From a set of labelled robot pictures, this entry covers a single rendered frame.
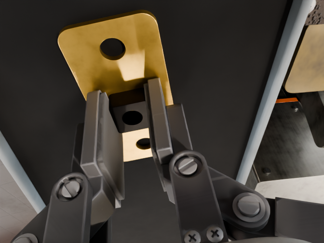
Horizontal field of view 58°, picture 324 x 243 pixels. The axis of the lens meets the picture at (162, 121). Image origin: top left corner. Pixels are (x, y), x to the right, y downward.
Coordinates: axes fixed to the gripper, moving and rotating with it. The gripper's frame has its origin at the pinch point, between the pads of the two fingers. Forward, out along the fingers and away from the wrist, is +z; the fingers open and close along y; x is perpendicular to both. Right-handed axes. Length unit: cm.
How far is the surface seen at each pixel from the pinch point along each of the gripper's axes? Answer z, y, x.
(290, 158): 10.1, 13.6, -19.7
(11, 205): 119, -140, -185
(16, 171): 1.9, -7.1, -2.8
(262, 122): 1.9, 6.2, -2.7
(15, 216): 119, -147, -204
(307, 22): 8.5, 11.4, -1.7
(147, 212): 2.5, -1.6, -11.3
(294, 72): 10.5, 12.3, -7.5
